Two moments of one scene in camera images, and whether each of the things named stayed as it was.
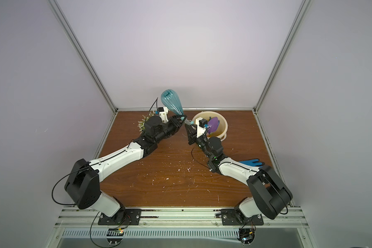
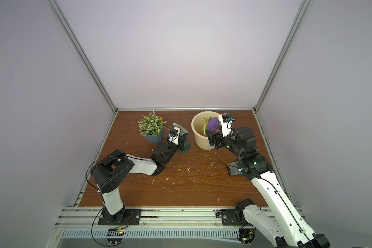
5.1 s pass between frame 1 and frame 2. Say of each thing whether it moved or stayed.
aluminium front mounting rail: stayed
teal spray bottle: moved
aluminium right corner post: stayed
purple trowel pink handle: stayed
